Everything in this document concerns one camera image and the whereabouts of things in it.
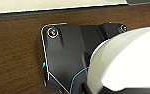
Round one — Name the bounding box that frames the white bowl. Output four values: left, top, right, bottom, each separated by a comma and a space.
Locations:
86, 26, 150, 93

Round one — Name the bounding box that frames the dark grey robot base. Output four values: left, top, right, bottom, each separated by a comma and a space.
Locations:
40, 21, 129, 94

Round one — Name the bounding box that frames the thin blue cable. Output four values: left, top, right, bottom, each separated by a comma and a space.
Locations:
70, 65, 91, 94

